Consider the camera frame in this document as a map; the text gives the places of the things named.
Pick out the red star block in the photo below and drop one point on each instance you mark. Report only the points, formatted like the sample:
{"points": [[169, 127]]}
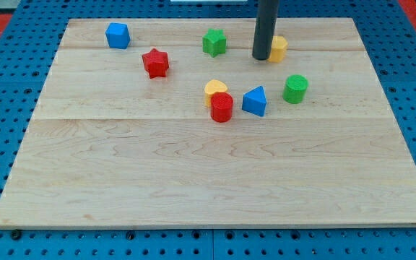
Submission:
{"points": [[156, 63]]}

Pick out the green star block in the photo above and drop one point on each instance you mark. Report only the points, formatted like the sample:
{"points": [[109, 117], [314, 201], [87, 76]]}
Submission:
{"points": [[214, 42]]}

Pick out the red cylinder block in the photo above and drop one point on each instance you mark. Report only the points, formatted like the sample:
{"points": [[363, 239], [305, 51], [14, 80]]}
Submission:
{"points": [[221, 107]]}

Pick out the light wooden board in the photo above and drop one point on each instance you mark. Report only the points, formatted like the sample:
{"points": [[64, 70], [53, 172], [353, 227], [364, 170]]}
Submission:
{"points": [[108, 148]]}

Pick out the yellow heart block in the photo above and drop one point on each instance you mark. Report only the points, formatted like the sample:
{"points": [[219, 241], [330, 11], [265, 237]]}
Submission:
{"points": [[213, 86]]}

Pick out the blue triangle block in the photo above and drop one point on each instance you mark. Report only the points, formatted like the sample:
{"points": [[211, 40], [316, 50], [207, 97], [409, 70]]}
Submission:
{"points": [[255, 101]]}

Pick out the green cylinder block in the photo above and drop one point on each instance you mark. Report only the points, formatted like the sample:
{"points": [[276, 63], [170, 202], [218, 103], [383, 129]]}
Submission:
{"points": [[295, 89]]}

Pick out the yellow hexagon block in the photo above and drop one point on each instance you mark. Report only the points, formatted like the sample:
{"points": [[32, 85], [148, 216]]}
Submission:
{"points": [[278, 50]]}

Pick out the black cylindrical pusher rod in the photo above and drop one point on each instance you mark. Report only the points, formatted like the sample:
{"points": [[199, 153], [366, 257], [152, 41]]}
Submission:
{"points": [[264, 29]]}

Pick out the blue cube block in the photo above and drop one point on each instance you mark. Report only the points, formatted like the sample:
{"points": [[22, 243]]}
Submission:
{"points": [[117, 35]]}

